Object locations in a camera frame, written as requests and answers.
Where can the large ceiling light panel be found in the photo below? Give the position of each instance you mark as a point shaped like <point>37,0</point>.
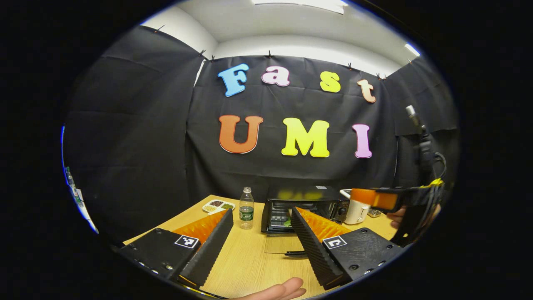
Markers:
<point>300,5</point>

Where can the clear plastic water bottle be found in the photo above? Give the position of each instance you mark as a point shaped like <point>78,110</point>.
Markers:
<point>246,212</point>

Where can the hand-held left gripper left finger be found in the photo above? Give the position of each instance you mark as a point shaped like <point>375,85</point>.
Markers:
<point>212,250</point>

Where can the small ceiling light panel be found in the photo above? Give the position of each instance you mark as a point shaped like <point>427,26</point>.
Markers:
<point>412,49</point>

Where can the white divided seasoning tray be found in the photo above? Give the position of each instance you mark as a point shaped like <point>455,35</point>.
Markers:
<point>218,206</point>

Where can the black backdrop cloth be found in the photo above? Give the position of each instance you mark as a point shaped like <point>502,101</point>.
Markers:
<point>133,146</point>

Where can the black electric oven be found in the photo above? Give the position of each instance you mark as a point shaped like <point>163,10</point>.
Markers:
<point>300,196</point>

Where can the white toaster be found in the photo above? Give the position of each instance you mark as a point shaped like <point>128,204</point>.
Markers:
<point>356,214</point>

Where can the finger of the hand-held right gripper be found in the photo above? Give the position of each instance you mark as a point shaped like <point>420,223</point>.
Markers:
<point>372,198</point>

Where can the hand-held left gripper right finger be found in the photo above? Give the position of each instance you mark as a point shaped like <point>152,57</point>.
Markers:
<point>310,250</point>

